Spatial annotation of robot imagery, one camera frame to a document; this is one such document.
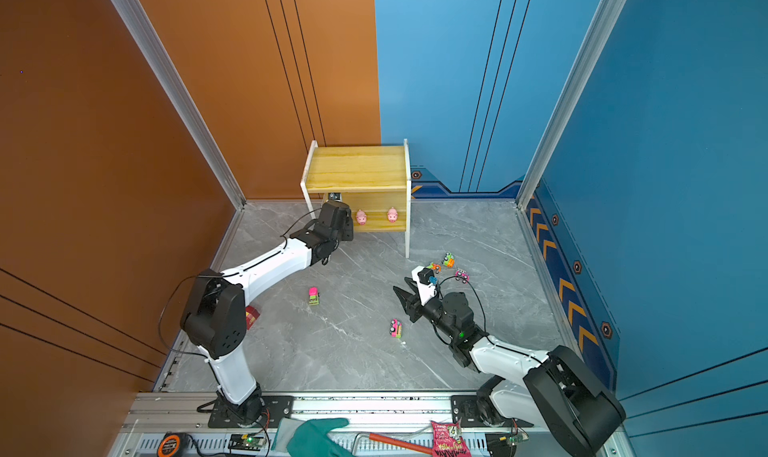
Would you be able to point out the orange tape measure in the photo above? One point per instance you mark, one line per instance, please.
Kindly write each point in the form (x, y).
(172, 445)

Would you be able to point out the green truck pink tank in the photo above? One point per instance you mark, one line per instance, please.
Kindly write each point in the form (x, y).
(313, 296)

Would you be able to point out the aluminium rail frame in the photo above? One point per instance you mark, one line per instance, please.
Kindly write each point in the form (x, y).
(404, 415)

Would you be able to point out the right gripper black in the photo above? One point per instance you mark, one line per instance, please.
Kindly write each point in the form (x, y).
(411, 302)

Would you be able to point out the red handled tool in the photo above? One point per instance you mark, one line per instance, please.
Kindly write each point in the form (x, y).
(397, 443)

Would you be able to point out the yellow wooden two-tier shelf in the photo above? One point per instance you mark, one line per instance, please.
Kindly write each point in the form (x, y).
(369, 178)

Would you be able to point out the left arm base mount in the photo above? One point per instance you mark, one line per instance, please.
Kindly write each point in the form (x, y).
(256, 412)

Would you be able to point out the small board right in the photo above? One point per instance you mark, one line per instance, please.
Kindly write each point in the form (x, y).
(517, 436)

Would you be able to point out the green orange toy truck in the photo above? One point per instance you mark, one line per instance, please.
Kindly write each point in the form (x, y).
(433, 268)

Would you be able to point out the pink pig toy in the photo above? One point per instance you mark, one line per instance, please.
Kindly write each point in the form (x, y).
(361, 217)
(392, 215)

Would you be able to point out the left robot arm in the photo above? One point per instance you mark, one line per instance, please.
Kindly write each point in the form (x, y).
(214, 318)

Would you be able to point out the pink snack bag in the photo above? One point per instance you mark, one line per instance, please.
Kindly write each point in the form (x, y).
(448, 440)

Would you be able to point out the green circuit board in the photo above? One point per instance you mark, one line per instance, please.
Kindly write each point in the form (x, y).
(249, 442)

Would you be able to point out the green rubber glove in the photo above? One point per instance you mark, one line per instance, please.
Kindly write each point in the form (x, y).
(309, 438)

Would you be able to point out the red white cardboard box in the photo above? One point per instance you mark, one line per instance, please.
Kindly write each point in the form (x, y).
(251, 316)

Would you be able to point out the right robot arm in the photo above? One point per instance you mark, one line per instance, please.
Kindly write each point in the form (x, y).
(554, 390)

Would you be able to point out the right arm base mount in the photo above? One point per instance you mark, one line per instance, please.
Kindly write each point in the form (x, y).
(470, 411)

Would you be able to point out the pink grey toy truck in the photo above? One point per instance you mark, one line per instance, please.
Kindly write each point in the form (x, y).
(462, 276)

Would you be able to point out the pink green toy car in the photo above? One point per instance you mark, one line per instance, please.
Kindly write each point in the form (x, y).
(396, 329)

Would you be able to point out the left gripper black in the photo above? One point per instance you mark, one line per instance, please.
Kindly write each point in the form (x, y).
(348, 229)

